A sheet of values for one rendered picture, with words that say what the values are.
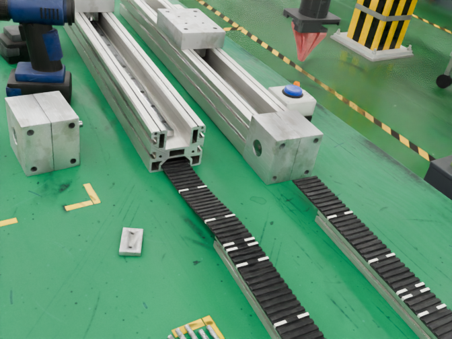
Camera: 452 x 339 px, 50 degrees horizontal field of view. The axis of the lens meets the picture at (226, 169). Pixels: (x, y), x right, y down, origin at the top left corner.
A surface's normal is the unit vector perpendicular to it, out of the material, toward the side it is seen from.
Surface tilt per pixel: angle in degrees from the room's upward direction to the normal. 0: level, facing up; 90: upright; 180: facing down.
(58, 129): 90
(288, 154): 90
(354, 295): 0
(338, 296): 0
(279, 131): 0
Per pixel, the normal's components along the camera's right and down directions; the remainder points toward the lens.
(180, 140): 0.15, -0.81
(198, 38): 0.45, 0.57
